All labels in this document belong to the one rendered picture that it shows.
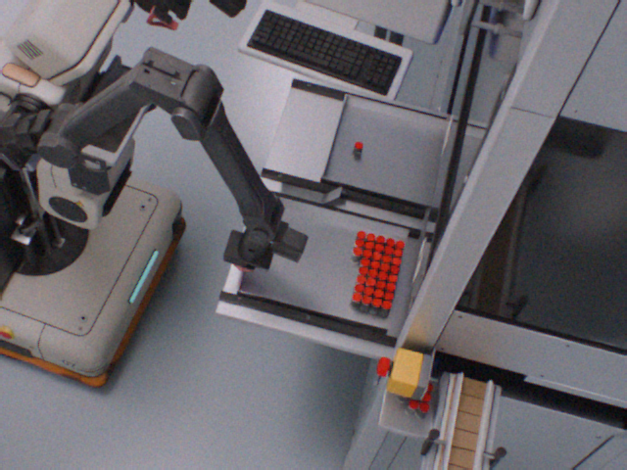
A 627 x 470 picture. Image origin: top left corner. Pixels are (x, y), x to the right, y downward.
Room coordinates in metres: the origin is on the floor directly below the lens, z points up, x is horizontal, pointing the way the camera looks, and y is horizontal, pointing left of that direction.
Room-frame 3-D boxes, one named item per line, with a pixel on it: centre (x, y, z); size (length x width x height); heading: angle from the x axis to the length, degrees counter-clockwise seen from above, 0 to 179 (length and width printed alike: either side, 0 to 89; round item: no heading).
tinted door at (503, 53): (1.08, -0.26, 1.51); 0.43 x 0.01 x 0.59; 175
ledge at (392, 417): (0.73, -0.28, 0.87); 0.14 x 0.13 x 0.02; 85
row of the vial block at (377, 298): (1.00, -0.17, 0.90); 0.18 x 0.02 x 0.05; 176
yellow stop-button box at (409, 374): (0.74, -0.24, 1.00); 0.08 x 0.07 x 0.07; 85
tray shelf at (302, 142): (1.18, -0.09, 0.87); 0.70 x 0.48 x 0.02; 175
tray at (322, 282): (1.01, -0.04, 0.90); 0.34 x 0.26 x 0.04; 86
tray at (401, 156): (1.34, -0.17, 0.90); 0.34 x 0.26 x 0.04; 85
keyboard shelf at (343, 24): (1.76, 0.05, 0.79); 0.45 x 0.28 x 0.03; 79
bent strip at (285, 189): (1.19, 0.02, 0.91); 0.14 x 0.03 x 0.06; 85
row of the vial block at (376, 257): (1.00, -0.15, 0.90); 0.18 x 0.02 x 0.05; 176
